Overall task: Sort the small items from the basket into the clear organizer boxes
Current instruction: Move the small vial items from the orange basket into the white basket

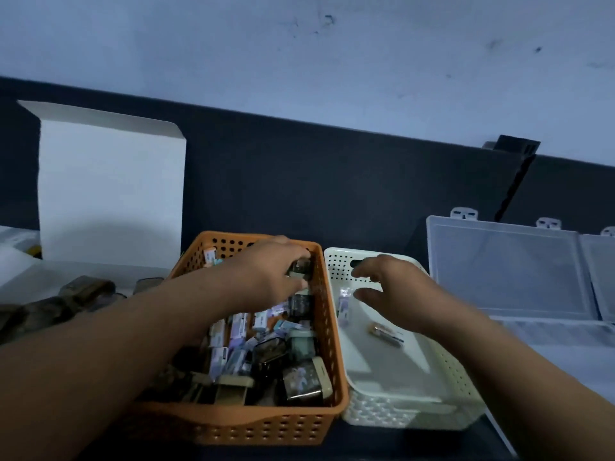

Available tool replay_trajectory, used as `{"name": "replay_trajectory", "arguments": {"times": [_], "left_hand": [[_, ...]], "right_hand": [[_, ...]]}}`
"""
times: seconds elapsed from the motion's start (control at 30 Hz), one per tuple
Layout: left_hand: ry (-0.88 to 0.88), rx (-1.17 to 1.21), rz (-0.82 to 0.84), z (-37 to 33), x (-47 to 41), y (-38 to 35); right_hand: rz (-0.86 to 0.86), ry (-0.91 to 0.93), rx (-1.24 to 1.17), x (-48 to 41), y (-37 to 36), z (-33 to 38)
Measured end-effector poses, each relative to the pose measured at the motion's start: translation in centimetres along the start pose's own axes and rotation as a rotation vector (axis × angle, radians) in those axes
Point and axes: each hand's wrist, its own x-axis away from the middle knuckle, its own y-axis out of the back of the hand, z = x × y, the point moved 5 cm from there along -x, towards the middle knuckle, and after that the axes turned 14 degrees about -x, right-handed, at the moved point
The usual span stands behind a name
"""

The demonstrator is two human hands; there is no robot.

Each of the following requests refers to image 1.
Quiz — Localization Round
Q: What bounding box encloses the narrow black shelf back panel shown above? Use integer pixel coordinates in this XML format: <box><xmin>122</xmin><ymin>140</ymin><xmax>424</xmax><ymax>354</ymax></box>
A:
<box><xmin>499</xmin><ymin>156</ymin><xmax>615</xmax><ymax>236</ymax></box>

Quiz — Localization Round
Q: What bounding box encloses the orange plastic basket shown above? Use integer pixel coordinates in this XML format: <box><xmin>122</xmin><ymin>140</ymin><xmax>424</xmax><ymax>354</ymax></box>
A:
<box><xmin>129</xmin><ymin>230</ymin><xmax>350</xmax><ymax>446</ymax></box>

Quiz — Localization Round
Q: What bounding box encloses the pile of items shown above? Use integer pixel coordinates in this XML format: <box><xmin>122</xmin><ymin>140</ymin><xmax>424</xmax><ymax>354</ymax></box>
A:
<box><xmin>143</xmin><ymin>256</ymin><xmax>335</xmax><ymax>408</ymax></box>

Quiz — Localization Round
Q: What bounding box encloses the dark opaque small brown box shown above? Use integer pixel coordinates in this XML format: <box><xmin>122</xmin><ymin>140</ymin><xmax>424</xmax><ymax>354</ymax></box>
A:
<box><xmin>0</xmin><ymin>296</ymin><xmax>80</xmax><ymax>345</ymax></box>

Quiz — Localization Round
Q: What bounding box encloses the purple small tube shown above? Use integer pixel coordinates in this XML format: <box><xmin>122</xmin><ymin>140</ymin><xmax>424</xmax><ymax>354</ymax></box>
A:
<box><xmin>336</xmin><ymin>285</ymin><xmax>354</xmax><ymax>320</ymax></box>

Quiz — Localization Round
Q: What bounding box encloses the person's left hand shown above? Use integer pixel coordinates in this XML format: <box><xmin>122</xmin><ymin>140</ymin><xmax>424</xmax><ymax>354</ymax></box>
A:
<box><xmin>222</xmin><ymin>234</ymin><xmax>313</xmax><ymax>316</ymax></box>

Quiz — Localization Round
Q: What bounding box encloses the pile of small tubes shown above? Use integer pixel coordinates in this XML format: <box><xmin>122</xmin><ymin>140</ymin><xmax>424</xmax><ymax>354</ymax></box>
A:
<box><xmin>201</xmin><ymin>247</ymin><xmax>318</xmax><ymax>380</ymax></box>

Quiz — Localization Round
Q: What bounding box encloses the white perforated plastic basket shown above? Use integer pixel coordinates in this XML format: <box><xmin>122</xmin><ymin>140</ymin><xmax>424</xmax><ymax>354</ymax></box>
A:
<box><xmin>324</xmin><ymin>247</ymin><xmax>486</xmax><ymax>430</ymax></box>

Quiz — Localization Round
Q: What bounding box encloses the person's right forearm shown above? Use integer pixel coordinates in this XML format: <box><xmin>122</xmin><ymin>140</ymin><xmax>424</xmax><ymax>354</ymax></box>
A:
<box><xmin>432</xmin><ymin>302</ymin><xmax>615</xmax><ymax>461</ymax></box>

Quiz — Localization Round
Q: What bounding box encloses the wide black shelf back panel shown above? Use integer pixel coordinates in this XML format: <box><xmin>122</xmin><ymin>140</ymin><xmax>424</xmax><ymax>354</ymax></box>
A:
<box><xmin>0</xmin><ymin>76</ymin><xmax>525</xmax><ymax>270</ymax></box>

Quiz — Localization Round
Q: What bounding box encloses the person's left forearm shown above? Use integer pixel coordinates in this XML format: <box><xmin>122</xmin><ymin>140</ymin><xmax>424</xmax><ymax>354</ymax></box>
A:
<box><xmin>0</xmin><ymin>268</ymin><xmax>241</xmax><ymax>461</ymax></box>

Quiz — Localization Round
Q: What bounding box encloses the black slotted shelf upright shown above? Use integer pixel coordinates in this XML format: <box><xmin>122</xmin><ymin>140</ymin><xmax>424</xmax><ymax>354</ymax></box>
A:
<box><xmin>482</xmin><ymin>134</ymin><xmax>541</xmax><ymax>222</ymax></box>

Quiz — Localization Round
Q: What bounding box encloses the person's right hand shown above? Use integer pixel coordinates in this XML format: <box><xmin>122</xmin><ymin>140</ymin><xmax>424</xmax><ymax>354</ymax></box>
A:
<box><xmin>350</xmin><ymin>254</ymin><xmax>463</xmax><ymax>337</ymax></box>

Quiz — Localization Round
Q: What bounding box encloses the white cardboard box open lid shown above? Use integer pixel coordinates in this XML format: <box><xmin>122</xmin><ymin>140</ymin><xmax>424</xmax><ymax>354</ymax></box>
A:
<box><xmin>0</xmin><ymin>100</ymin><xmax>187</xmax><ymax>305</ymax></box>

